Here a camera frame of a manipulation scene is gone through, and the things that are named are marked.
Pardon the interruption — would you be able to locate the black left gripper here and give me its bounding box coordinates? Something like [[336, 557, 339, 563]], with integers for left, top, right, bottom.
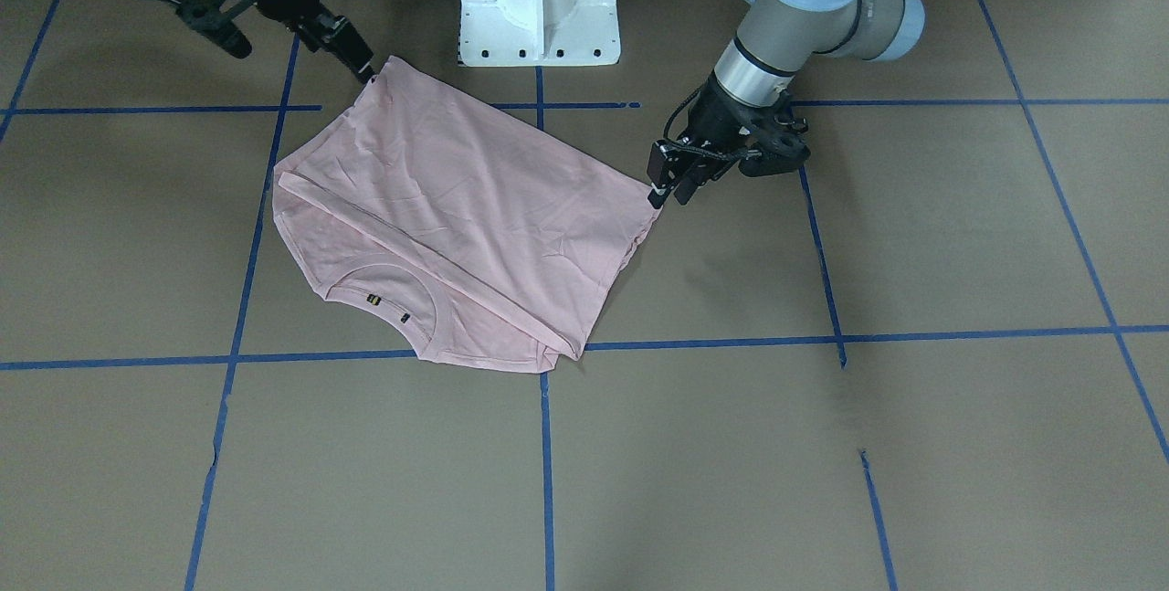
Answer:
[[646, 74, 811, 209]]

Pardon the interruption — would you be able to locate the white camera pole base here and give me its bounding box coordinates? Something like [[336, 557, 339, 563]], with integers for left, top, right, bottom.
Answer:
[[457, 0, 622, 68]]

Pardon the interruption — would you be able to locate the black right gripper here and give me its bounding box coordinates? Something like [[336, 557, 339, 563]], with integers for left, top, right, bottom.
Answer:
[[175, 0, 375, 84]]

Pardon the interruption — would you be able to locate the pink Snoopy t-shirt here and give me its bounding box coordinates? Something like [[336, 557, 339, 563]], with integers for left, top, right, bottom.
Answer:
[[272, 58, 658, 374]]

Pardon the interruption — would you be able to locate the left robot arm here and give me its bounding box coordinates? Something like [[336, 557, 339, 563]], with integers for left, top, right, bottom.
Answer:
[[648, 0, 924, 208]]

